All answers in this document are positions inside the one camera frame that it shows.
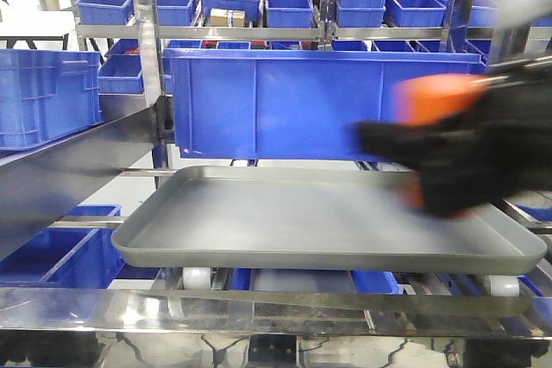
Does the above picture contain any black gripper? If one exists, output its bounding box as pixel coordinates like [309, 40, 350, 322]
[355, 69, 551, 204]

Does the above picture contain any large blue plastic bin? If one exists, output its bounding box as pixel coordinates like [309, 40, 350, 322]
[169, 49, 484, 161]

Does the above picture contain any stainless steel shelf rack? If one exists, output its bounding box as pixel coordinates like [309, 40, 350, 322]
[0, 0, 552, 368]

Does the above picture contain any blue crate at left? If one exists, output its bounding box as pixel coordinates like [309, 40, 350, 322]
[1, 49, 103, 152]

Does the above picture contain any blue bin lower left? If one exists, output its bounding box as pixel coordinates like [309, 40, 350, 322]
[0, 204, 126, 290]

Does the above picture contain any orange cylindrical capacitor 4680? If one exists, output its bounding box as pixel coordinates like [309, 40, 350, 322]
[391, 74, 490, 218]

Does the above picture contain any grey metal tray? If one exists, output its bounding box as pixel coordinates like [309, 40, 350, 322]
[112, 166, 547, 276]

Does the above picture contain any cardboard box on shelf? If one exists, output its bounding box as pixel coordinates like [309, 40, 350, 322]
[209, 9, 247, 28]

